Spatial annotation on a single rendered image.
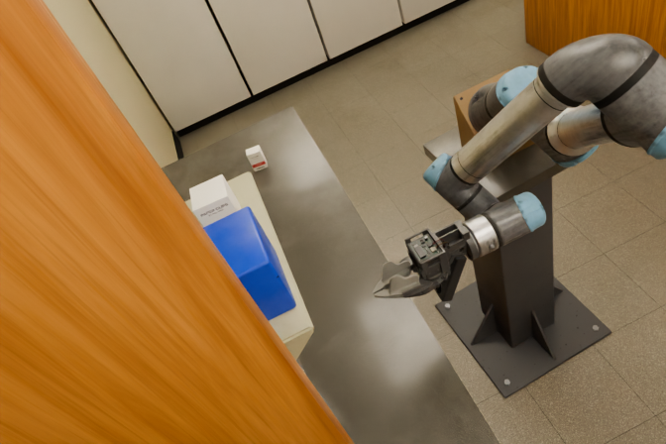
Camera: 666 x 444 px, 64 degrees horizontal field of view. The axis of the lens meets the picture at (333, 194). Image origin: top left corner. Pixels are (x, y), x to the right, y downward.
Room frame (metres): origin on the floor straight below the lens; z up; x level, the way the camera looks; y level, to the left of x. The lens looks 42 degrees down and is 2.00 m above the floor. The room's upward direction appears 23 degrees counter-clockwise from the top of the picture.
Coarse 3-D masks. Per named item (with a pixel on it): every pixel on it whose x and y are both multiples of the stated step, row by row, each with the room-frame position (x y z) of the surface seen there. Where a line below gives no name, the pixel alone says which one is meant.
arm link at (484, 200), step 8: (480, 192) 0.75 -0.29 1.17; (488, 192) 0.75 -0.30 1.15; (472, 200) 0.74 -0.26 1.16; (480, 200) 0.74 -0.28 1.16; (488, 200) 0.73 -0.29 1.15; (496, 200) 0.74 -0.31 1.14; (464, 208) 0.74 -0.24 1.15; (472, 208) 0.73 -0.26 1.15; (480, 208) 0.73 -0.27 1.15; (488, 208) 0.72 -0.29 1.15; (464, 216) 0.75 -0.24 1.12; (472, 216) 0.73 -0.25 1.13
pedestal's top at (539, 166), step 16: (432, 144) 1.21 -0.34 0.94; (448, 144) 1.18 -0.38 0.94; (432, 160) 1.18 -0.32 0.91; (512, 160) 1.02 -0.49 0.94; (528, 160) 1.00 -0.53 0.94; (544, 160) 0.97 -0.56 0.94; (496, 176) 0.99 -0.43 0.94; (512, 176) 0.96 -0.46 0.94; (528, 176) 0.94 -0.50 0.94; (544, 176) 0.94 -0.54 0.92; (496, 192) 0.93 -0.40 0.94; (512, 192) 0.92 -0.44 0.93
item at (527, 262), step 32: (544, 192) 1.01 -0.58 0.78; (544, 224) 1.01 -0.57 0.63; (512, 256) 0.99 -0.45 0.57; (544, 256) 1.00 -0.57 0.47; (480, 288) 1.15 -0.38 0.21; (512, 288) 0.98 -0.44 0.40; (544, 288) 1.00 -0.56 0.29; (448, 320) 1.20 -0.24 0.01; (480, 320) 1.14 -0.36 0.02; (512, 320) 0.98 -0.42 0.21; (544, 320) 1.00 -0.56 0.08; (576, 320) 0.99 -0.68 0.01; (480, 352) 1.02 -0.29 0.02; (512, 352) 0.97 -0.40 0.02; (544, 352) 0.92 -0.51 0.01; (576, 352) 0.87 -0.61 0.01; (512, 384) 0.86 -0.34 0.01
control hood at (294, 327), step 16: (240, 176) 0.66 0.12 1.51; (240, 192) 0.63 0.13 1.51; (256, 192) 0.61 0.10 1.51; (256, 208) 0.58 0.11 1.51; (272, 224) 0.54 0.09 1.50; (272, 240) 0.51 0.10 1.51; (288, 272) 0.45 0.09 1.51; (272, 320) 0.38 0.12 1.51; (288, 320) 0.37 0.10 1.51; (304, 320) 0.37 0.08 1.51; (288, 336) 0.35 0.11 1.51; (304, 336) 0.35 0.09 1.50
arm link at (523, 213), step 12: (528, 192) 0.67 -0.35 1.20; (504, 204) 0.67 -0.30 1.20; (516, 204) 0.65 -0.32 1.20; (528, 204) 0.64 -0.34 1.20; (540, 204) 0.64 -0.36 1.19; (492, 216) 0.65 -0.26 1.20; (504, 216) 0.64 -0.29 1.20; (516, 216) 0.63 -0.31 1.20; (528, 216) 0.63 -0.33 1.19; (540, 216) 0.62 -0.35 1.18; (504, 228) 0.62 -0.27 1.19; (516, 228) 0.62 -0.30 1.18; (528, 228) 0.62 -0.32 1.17; (504, 240) 0.61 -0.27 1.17
